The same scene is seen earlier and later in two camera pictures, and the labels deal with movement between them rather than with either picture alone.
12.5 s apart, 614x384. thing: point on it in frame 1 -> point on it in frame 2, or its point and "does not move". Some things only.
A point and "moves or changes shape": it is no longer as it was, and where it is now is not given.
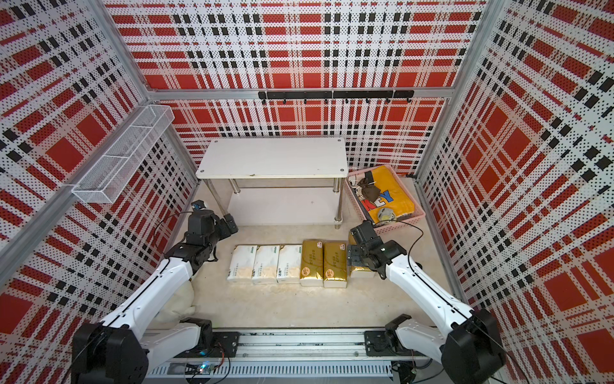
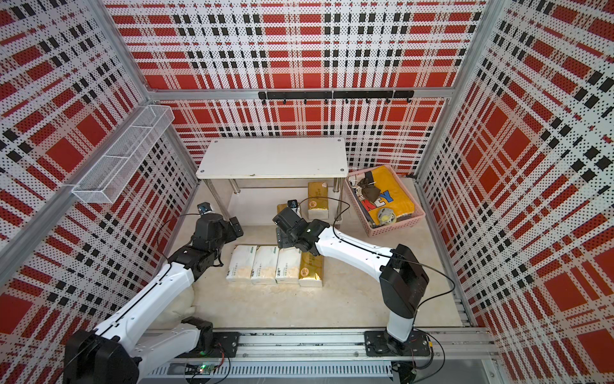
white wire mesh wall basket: x=108 y=176 does not move
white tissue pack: x=289 y=262 does not move
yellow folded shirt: x=392 y=195 does not move
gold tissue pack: x=312 y=262 does not move
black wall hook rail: x=376 y=94 does not move
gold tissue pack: x=359 y=272 moves or changes shape
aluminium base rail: x=294 y=354 does not move
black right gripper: x=352 y=256 -> x=282 y=239
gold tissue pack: x=335 y=274 -> x=280 y=207
